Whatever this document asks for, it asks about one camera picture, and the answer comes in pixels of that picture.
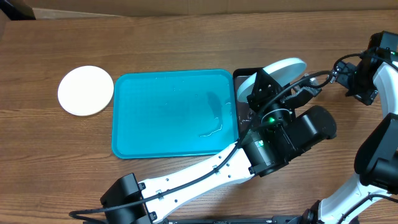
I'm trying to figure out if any teal plastic tray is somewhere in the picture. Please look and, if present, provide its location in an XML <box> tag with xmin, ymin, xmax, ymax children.
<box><xmin>111</xmin><ymin>69</ymin><xmax>238</xmax><ymax>159</ymax></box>

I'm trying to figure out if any brown cardboard backdrop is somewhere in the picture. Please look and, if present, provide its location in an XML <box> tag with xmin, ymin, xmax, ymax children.
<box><xmin>1</xmin><ymin>0</ymin><xmax>397</xmax><ymax>20</ymax></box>

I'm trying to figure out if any white plate with red stain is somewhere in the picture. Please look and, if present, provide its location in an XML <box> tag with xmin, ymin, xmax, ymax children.
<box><xmin>57</xmin><ymin>65</ymin><xmax>114</xmax><ymax>116</ymax></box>

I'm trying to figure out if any light blue plate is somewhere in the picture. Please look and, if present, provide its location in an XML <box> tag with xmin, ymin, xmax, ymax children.
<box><xmin>236</xmin><ymin>57</ymin><xmax>307</xmax><ymax>103</ymax></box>

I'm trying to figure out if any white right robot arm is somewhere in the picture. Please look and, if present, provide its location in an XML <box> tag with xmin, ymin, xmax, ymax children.
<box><xmin>291</xmin><ymin>47</ymin><xmax>397</xmax><ymax>223</ymax></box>

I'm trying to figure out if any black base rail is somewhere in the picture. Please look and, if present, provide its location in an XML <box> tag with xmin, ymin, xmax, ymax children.
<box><xmin>160</xmin><ymin>212</ymin><xmax>316</xmax><ymax>224</ymax></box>

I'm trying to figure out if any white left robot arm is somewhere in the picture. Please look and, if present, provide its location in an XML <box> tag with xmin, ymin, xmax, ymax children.
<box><xmin>100</xmin><ymin>67</ymin><xmax>336</xmax><ymax>223</ymax></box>

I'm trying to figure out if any black rectangular tray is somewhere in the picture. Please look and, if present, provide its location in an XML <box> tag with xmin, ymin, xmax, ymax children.
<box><xmin>233</xmin><ymin>67</ymin><xmax>261</xmax><ymax>134</ymax></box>

